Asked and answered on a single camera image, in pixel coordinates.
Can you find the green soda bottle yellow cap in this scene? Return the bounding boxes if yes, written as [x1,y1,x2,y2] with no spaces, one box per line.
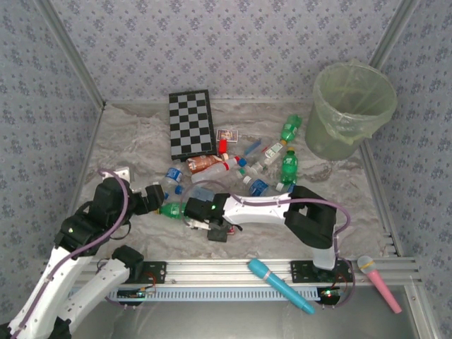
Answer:
[281,145,299,185]
[280,114,304,146]
[157,201,188,218]

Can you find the clear bottle light blue label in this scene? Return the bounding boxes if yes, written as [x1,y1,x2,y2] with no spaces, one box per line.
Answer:
[190,185,216,201]

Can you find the clear bottle blue label white cap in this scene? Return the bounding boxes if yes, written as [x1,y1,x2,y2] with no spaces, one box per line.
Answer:
[243,175,286,197]

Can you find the bottle with white green label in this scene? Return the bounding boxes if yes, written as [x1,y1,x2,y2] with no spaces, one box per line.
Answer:
[262,140,285,166]

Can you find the bin with green liner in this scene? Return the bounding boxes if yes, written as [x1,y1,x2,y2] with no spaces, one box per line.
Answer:
[304,59,399,162]

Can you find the blue toy microphone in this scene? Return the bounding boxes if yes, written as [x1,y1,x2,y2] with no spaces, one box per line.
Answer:
[246,258,316,316]

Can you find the purple playing card box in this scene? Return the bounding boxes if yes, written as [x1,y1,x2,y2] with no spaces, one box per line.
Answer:
[215,129,239,143]

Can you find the left circuit board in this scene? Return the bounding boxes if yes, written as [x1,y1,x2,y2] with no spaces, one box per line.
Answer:
[116,287,156,301]

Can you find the circuit board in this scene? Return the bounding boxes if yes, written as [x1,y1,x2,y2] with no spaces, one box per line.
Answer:
[316,286,343,305]
[116,287,156,301]

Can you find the black grey chessboard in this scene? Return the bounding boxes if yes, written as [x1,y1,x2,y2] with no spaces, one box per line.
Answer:
[168,89,218,160]

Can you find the right circuit board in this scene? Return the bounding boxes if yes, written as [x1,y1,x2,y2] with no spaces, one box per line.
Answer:
[316,286,343,305]

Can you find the pink toy microphone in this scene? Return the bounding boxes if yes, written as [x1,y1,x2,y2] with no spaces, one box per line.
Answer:
[357,255,403,315]

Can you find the aluminium front rail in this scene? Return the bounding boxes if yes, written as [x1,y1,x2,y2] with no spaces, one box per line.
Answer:
[73,259,423,287]

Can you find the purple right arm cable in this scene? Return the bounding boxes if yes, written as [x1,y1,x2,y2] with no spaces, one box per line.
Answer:
[179,179,352,264]

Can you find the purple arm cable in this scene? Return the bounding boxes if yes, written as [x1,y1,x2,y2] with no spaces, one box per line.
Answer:
[19,169,132,331]
[179,179,352,264]

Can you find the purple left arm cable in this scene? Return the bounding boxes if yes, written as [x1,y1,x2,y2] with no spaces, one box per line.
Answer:
[19,169,132,331]

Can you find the light blue cable duct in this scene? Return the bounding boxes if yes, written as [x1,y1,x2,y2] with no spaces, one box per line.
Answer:
[70,285,323,303]

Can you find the aluminium side rail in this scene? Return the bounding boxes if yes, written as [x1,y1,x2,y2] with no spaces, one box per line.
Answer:
[359,143,404,258]

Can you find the aluminium corner post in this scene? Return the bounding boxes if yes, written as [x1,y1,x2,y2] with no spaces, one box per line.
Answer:
[367,0,421,70]
[35,0,107,109]

